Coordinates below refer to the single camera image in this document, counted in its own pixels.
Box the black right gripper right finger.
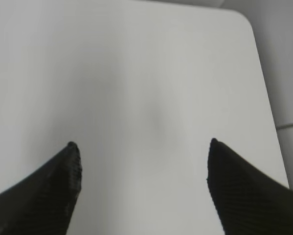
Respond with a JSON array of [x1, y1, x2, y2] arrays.
[[207, 139, 293, 235]]

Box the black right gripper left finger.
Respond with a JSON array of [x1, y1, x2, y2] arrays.
[[0, 141, 82, 235]]

